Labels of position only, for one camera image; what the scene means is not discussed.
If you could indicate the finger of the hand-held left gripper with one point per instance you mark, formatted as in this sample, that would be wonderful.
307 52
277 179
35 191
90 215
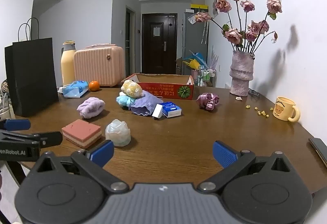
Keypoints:
18 124
51 138

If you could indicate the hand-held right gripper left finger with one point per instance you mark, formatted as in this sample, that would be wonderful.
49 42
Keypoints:
103 153

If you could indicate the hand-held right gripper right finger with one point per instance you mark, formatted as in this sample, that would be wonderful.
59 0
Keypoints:
223 153

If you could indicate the white translucent bag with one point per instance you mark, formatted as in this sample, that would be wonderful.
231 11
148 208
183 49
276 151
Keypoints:
117 133

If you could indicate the lavender fluffy towel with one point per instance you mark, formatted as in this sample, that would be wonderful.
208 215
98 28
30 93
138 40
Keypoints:
90 107

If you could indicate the purple satin cloth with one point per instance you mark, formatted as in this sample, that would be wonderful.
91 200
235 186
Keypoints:
207 101

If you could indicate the light blue fuzzy sock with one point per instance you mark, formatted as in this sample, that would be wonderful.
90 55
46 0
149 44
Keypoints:
124 100

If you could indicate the purple knitted sock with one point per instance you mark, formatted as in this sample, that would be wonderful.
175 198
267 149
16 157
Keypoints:
144 105

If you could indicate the blue and white box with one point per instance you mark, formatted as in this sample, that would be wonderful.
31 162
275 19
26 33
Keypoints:
171 109

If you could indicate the small white box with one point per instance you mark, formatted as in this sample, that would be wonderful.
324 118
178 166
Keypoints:
157 111

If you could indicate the yellow plush toy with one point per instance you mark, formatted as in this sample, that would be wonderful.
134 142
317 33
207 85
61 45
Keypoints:
131 88

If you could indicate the red cardboard box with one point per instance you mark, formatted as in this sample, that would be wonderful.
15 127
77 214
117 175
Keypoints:
166 91

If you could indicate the pink layered sponge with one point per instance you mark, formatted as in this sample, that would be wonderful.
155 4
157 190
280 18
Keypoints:
81 132

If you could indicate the woven rattan ball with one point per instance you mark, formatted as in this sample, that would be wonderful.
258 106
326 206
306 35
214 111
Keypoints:
3 86

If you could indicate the black paper bag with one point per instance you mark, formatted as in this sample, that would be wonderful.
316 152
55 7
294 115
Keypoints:
33 75

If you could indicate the scattered yellow flower buds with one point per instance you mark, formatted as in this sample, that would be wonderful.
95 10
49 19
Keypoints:
258 112

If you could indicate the blue tissue pack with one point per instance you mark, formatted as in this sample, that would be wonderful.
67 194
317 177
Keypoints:
76 89

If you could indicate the fallen pink petal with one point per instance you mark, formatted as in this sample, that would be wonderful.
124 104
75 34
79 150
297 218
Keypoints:
239 98

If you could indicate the orange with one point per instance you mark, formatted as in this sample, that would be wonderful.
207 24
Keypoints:
94 86

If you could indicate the black eyeglasses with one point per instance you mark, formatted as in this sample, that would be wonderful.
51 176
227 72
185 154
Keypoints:
255 93

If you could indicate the white low radiator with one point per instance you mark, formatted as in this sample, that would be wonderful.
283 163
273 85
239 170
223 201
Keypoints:
227 85

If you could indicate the yellow bear mug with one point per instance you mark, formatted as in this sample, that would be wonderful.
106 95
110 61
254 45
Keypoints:
282 109

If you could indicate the yellow thermos bottle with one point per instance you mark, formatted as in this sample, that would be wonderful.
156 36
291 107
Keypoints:
67 65

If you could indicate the white rolling cart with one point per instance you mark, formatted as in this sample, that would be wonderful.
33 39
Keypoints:
207 75

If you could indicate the purple ceramic vase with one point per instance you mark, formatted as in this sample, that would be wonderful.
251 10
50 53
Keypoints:
241 73

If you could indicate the pink bin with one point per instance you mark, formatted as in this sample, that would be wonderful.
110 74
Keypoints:
194 74

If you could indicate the pink ribbed suitcase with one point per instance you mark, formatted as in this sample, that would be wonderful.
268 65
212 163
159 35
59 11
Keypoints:
99 65

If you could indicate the lavender wrapping paper bundle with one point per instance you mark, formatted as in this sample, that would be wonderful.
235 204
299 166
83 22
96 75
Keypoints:
213 59

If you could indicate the black smartphone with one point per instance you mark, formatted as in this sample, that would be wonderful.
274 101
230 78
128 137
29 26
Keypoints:
319 147

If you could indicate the blue and yellow bags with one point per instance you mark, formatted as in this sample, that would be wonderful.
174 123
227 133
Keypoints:
193 61

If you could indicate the dark brown entrance door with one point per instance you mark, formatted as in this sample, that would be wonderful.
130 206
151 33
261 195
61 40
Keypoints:
158 55

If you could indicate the grey interior door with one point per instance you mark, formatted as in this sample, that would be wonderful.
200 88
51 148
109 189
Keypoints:
129 42

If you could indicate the grey refrigerator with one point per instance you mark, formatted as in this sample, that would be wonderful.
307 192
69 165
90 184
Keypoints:
191 40

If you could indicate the dried pink roses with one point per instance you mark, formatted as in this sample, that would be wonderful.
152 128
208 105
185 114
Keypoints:
233 34

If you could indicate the white folded umbrella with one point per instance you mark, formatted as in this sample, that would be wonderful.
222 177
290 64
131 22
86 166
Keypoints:
205 34

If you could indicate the white paper notice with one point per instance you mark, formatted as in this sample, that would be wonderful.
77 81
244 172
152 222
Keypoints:
156 31

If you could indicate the clear plastic bag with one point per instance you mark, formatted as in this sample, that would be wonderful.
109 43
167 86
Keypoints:
192 19

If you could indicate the yellow and black box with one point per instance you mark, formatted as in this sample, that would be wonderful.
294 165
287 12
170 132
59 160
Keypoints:
199 6

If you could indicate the white wall panel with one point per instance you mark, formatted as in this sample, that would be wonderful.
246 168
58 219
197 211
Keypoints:
214 10

